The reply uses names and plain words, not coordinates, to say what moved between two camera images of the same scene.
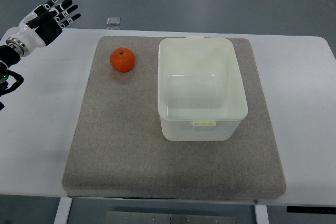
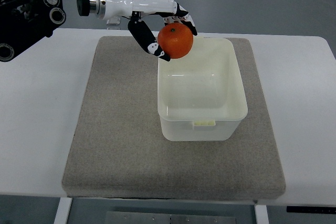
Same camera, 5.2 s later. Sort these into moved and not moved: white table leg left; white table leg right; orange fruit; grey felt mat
Moved: orange fruit
Not moved: grey felt mat; white table leg left; white table leg right
